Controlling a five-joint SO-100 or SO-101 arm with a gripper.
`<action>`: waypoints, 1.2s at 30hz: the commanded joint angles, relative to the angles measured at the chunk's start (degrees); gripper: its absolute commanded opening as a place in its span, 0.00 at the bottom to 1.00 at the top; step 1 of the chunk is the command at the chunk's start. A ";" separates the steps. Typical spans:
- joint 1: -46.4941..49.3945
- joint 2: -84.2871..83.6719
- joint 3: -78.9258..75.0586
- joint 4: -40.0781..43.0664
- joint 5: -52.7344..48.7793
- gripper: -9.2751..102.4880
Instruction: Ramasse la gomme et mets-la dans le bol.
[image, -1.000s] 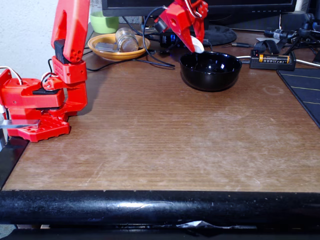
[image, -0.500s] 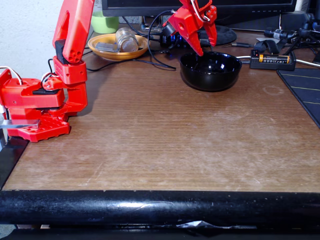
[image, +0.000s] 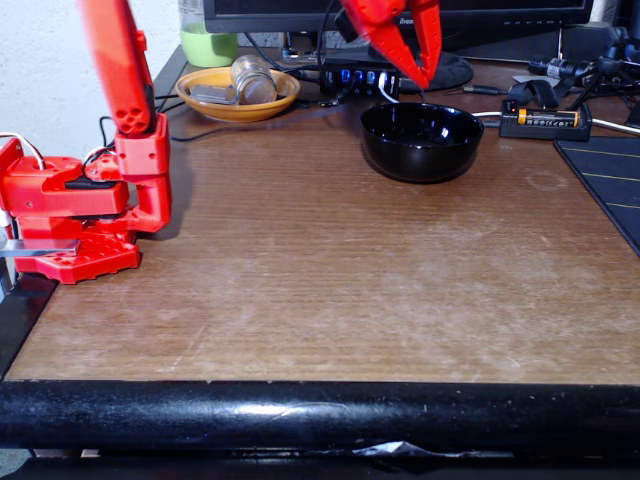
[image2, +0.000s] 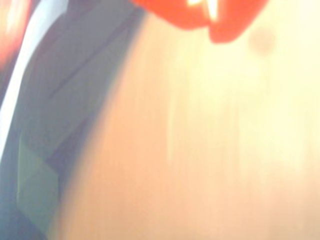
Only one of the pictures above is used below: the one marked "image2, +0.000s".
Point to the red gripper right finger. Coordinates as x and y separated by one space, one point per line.
232 27

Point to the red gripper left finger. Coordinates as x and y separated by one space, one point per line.
175 12

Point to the glossy black bowl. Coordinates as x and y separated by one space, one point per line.
62 75

